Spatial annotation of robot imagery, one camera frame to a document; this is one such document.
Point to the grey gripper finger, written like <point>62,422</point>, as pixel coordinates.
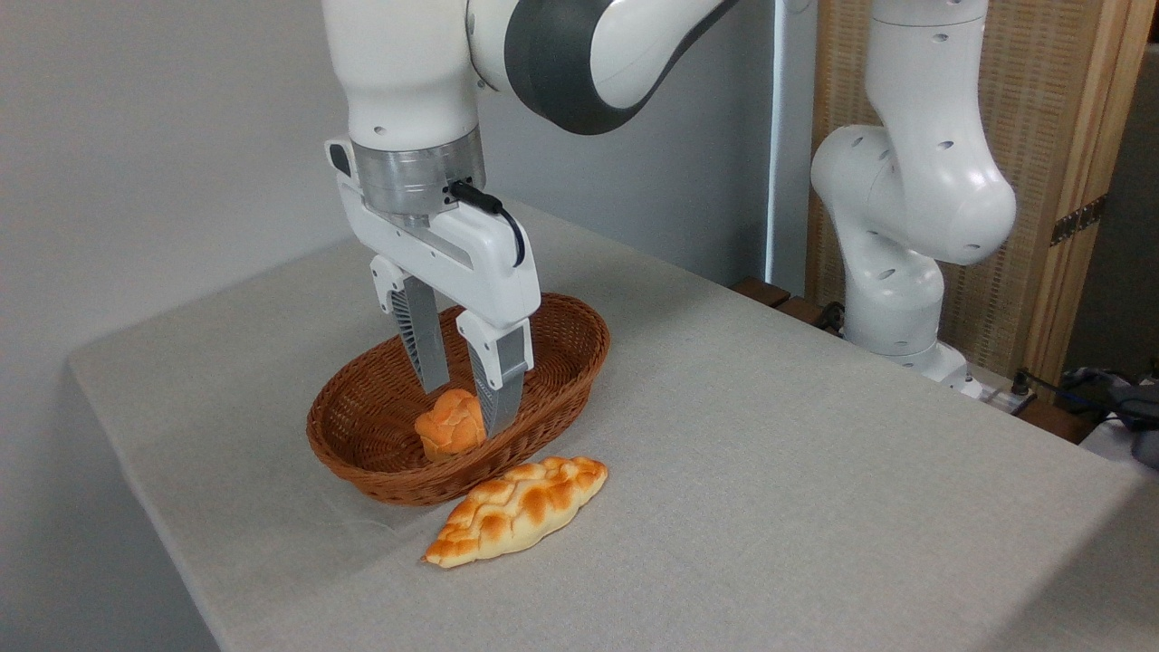
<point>426,340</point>
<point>502,380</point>

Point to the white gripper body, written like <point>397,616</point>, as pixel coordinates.
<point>471,258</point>

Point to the round orange bread roll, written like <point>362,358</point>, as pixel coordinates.
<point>448,430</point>

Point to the long braided bread loaf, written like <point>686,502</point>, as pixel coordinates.
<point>512,512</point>

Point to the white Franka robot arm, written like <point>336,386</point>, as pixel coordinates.
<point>914,181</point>

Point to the brown wicker oval basket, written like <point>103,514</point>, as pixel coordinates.
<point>362,435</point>

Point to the grey tablecloth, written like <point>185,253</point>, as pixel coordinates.
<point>770,471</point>

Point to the metal screen hinge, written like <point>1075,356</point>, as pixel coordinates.
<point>1077,220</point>

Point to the wooden rattan folding screen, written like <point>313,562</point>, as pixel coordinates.
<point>1068,109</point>

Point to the dark grey bag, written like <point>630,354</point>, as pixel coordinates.
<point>1136,421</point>

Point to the white vertical wall trim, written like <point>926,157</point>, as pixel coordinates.
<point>790,136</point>

